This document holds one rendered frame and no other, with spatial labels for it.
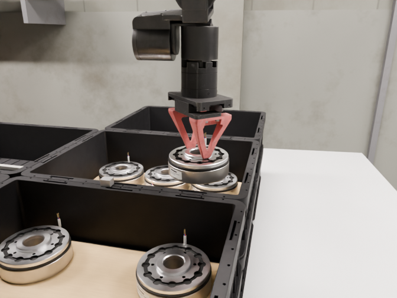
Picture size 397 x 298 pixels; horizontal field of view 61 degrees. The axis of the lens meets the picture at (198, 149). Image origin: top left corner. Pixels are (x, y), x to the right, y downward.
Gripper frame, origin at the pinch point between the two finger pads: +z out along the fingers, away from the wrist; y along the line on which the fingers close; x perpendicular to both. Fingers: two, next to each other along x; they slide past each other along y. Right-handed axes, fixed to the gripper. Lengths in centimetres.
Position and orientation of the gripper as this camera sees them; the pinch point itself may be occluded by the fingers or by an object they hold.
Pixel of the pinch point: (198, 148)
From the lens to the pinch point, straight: 56.7
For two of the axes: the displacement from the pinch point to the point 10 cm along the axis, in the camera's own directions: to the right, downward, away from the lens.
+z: -0.1, 9.4, 3.3
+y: 5.2, 2.9, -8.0
